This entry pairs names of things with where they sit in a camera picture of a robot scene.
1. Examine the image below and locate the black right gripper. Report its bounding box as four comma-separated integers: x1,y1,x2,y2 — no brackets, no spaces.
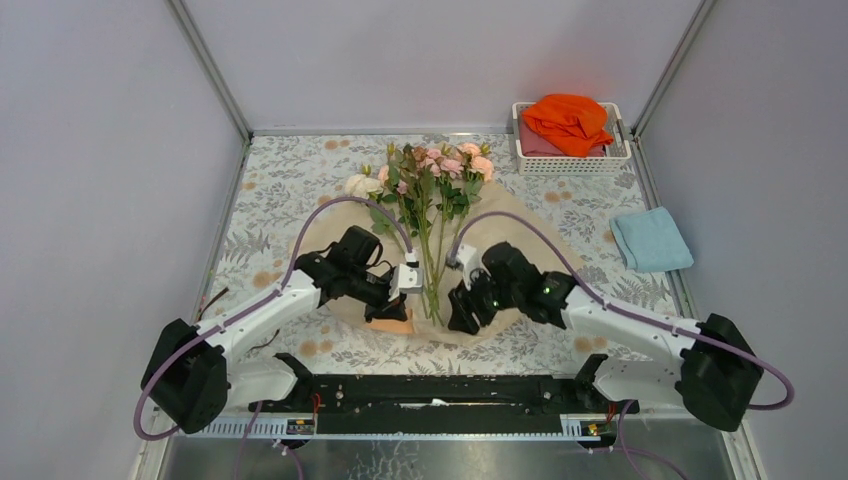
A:
447,264,521,336

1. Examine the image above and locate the brown kraft wrapping paper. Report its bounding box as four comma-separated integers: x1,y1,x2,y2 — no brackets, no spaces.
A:
291,183,585,346

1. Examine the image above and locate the pink fake flower bunch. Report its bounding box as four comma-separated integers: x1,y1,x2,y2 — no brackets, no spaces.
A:
370,143,464,326

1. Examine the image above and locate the pink fake flower stem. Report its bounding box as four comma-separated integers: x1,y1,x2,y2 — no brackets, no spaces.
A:
416,142,494,280

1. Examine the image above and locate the light blue towel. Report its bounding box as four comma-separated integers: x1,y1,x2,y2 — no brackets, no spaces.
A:
610,207,694,273

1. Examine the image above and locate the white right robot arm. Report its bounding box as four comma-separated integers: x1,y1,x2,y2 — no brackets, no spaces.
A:
445,242,764,432

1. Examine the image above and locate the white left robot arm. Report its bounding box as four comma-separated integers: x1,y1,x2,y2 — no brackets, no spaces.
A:
137,226,422,434

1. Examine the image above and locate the floral patterned table mat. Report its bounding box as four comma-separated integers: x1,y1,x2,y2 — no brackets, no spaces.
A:
209,134,678,375

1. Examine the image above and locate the pink folded cloth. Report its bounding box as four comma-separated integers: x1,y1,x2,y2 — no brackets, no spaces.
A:
518,120,566,157

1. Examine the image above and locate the white perforated plastic basket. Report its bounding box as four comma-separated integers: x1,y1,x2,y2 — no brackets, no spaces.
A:
511,102,632,176

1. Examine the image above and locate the orange folded cloth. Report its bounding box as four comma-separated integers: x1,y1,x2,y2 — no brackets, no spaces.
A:
521,94,614,157

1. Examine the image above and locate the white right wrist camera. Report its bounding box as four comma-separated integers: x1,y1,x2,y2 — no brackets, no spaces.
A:
445,243,481,290

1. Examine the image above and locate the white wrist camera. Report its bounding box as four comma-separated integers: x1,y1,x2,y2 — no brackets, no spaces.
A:
445,243,481,290
389,249,424,301

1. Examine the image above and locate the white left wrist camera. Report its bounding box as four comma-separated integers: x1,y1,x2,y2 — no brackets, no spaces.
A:
389,249,424,301

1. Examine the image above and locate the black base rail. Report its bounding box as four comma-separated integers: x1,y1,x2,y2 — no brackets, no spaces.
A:
249,354,640,435

